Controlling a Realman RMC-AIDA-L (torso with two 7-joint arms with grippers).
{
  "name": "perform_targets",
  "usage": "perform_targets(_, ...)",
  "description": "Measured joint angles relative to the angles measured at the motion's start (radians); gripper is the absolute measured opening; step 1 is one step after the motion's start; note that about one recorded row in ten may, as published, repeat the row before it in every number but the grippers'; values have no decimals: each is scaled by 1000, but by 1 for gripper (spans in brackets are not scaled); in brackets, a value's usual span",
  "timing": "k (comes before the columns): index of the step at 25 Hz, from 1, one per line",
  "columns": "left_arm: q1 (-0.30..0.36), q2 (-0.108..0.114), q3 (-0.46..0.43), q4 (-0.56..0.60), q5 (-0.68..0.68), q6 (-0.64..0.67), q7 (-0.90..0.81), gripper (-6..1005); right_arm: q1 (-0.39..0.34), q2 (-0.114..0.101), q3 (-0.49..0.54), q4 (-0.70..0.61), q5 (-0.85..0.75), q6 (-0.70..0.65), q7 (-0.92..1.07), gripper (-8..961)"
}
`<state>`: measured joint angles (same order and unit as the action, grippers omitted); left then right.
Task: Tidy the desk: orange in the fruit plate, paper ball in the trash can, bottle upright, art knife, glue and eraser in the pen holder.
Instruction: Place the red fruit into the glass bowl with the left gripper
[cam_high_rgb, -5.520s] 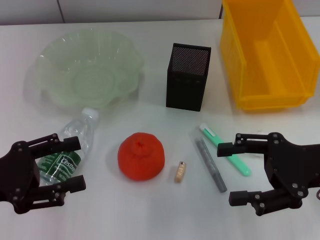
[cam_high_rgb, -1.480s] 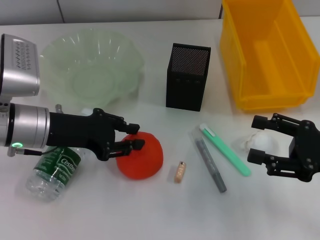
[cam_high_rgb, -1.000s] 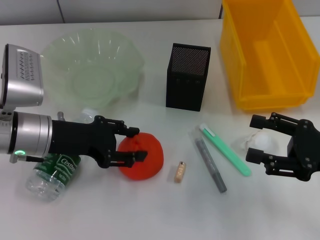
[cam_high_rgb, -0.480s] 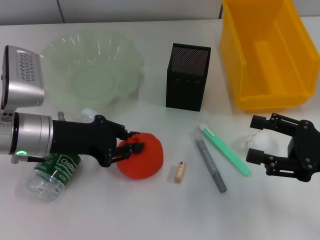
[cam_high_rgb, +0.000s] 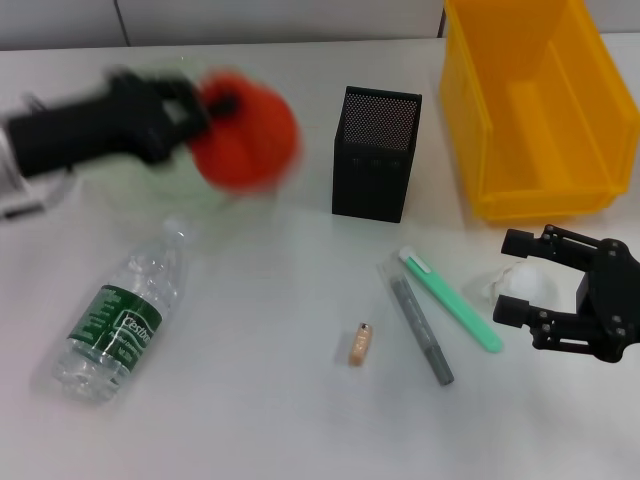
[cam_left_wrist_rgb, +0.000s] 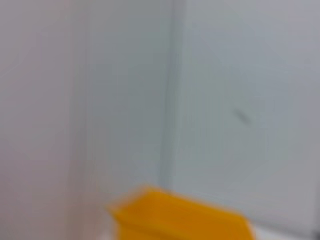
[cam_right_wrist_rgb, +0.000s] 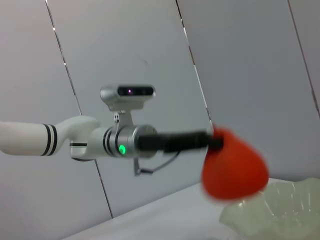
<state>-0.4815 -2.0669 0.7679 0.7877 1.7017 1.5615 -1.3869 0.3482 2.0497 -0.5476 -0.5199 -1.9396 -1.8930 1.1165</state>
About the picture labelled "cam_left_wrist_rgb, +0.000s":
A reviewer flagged yellow plastic bin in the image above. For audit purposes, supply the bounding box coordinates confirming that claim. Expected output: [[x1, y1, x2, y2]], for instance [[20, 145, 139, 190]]
[[106, 184, 256, 240]]

